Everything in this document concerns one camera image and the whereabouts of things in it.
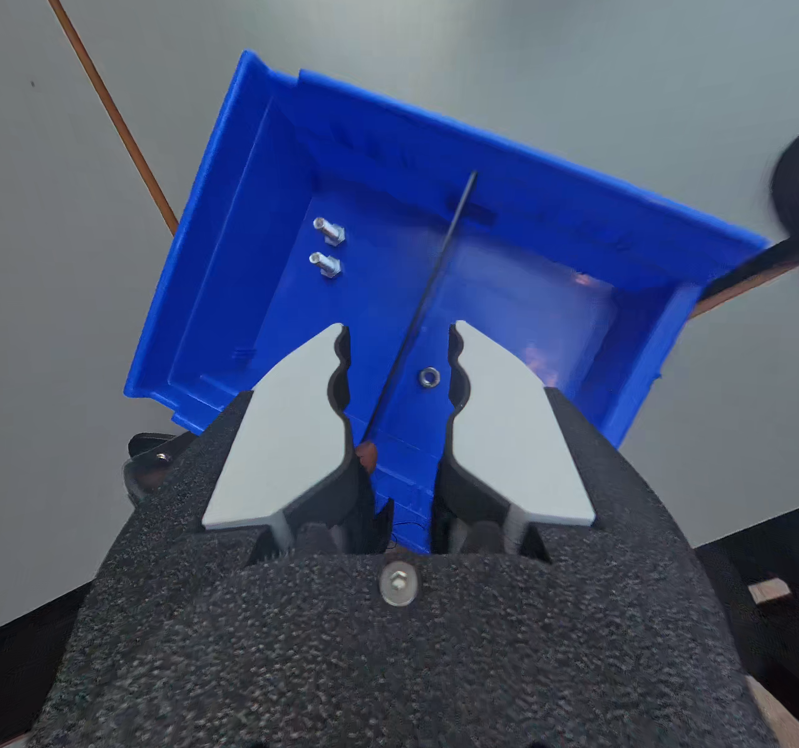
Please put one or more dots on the person's left hand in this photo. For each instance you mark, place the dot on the person's left hand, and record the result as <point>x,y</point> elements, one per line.
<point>367,456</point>

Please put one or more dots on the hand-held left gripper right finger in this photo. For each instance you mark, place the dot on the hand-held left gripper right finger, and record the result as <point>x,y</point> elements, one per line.
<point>512,436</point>

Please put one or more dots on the black glossy bracket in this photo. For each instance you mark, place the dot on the black glossy bracket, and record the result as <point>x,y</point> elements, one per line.
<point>156,454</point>

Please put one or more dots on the silver hex bolt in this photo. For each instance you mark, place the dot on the silver hex bolt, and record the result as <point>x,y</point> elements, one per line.
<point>324,264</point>
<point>328,233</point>

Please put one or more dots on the silver hex nut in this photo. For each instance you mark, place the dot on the silver hex nut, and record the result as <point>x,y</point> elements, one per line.
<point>421,377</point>

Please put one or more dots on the blue plastic bin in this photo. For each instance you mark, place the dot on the blue plastic bin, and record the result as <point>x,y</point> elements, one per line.
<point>530,298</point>

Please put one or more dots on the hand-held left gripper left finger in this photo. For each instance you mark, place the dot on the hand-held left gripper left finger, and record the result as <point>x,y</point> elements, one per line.
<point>281,442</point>

